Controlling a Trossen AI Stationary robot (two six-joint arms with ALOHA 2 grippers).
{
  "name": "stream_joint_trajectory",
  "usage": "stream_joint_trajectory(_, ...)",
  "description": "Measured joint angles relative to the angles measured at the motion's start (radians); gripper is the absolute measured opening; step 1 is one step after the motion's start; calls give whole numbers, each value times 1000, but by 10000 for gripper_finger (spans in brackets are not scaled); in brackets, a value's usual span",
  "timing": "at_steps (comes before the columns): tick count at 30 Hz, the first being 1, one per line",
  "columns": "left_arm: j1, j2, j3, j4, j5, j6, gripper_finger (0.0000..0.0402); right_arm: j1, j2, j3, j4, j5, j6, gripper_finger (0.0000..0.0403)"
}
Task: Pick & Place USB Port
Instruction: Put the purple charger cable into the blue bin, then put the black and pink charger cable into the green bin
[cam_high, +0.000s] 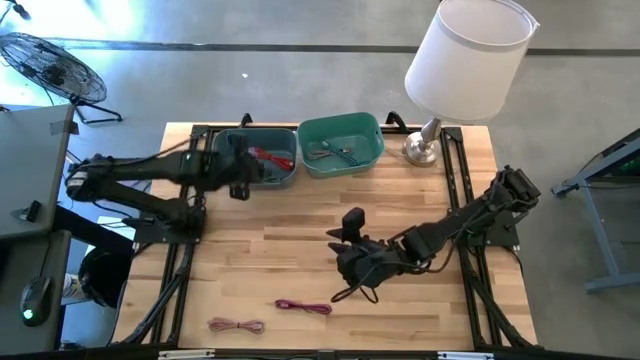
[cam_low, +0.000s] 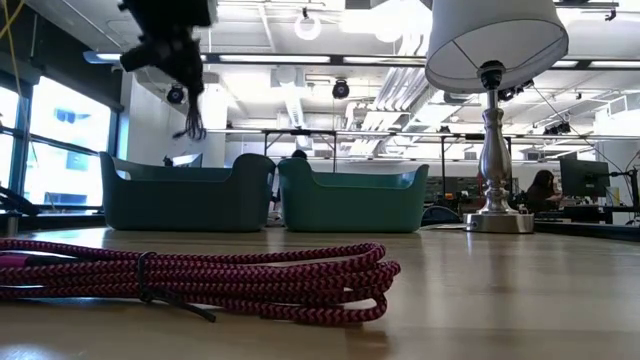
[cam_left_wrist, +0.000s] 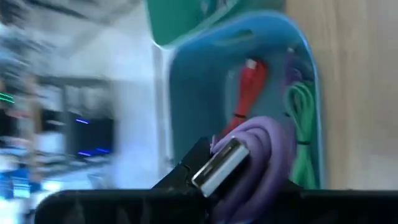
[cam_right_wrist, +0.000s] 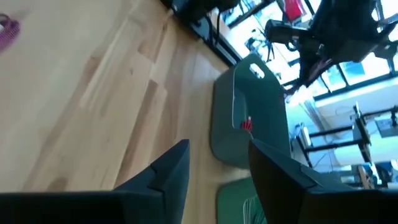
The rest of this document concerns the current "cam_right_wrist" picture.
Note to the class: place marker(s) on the black aluminium table frame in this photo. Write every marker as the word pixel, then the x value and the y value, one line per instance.
pixel 217 43

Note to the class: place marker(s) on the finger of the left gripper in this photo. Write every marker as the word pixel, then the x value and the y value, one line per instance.
pixel 306 65

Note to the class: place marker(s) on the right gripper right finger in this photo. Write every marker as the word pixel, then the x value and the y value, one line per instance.
pixel 295 199

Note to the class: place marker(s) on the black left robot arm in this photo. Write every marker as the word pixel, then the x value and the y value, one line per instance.
pixel 342 25

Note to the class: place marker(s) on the green plastic bin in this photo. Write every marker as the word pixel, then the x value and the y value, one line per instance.
pixel 231 202

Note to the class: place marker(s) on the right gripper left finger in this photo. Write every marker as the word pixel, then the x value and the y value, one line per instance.
pixel 155 193

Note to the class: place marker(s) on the black frame workbench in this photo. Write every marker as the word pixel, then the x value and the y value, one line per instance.
pixel 361 130

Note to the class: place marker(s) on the large framed window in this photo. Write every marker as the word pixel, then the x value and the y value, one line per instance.
pixel 357 71

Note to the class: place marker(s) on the blue-grey plastic bin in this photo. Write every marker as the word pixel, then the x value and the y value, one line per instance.
pixel 224 124

